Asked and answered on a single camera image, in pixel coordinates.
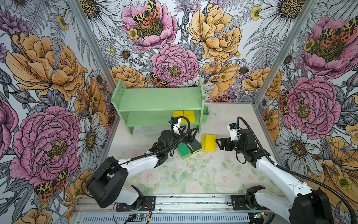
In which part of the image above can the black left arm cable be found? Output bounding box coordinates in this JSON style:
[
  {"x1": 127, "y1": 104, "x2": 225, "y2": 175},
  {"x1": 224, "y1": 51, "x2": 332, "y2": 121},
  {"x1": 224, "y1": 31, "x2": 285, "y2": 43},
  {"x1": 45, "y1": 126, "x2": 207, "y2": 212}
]
[{"x1": 81, "y1": 116, "x2": 191, "y2": 197}]

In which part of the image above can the light green scrub sponge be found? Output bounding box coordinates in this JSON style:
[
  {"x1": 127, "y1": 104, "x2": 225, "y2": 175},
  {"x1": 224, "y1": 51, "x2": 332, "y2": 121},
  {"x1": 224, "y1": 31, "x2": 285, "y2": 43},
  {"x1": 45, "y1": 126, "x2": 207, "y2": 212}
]
[{"x1": 177, "y1": 143, "x2": 192, "y2": 159}]

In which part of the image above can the green metal shelf unit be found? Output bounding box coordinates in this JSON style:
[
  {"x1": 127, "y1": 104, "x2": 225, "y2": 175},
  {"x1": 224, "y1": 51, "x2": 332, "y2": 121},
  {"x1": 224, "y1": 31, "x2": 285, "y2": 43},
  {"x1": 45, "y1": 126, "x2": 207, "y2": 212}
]
[{"x1": 111, "y1": 78, "x2": 205, "y2": 135}]

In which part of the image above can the large yellow sponge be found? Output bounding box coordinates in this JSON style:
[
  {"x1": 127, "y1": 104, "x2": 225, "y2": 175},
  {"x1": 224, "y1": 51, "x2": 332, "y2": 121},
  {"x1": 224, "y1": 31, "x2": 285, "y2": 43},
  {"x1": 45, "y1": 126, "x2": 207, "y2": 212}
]
[{"x1": 201, "y1": 134, "x2": 216, "y2": 152}]

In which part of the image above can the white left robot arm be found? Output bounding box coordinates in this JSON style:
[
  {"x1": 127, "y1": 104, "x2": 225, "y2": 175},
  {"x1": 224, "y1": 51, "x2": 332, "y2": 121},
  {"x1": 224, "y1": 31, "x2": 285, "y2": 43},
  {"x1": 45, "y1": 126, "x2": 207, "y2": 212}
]
[{"x1": 86, "y1": 128, "x2": 198, "y2": 211}]

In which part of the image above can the small yellow sponge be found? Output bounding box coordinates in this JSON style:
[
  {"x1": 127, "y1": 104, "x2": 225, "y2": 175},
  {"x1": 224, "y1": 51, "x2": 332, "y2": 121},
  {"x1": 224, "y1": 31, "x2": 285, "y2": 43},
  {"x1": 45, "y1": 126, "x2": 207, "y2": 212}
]
[{"x1": 173, "y1": 111, "x2": 186, "y2": 123}]

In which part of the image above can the dark green scrub sponge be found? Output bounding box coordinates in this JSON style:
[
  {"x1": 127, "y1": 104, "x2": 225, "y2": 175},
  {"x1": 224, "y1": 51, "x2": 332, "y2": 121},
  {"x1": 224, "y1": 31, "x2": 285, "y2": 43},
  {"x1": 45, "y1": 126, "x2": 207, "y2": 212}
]
[{"x1": 187, "y1": 140, "x2": 202, "y2": 154}]

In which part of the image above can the black corrugated right cable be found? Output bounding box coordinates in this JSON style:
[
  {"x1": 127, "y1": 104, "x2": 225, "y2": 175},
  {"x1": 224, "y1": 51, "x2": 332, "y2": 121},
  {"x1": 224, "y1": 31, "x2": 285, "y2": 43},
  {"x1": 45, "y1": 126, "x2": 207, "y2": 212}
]
[{"x1": 236, "y1": 116, "x2": 357, "y2": 224}]

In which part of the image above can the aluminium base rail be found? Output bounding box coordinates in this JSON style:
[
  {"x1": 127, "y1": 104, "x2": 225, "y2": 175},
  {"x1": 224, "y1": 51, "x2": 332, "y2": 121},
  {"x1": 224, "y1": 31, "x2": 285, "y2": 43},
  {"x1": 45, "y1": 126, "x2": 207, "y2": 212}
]
[{"x1": 71, "y1": 194, "x2": 270, "y2": 224}]

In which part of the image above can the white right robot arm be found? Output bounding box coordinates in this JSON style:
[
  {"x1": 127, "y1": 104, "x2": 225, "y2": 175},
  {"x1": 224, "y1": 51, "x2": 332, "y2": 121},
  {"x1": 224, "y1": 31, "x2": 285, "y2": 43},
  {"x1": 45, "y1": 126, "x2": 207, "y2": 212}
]
[{"x1": 215, "y1": 129, "x2": 334, "y2": 224}]

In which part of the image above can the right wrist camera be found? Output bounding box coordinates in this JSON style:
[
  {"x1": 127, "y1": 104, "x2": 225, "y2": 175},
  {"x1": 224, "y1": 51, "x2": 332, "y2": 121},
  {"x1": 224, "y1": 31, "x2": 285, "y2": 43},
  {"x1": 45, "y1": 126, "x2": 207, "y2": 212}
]
[{"x1": 227, "y1": 123, "x2": 239, "y2": 141}]

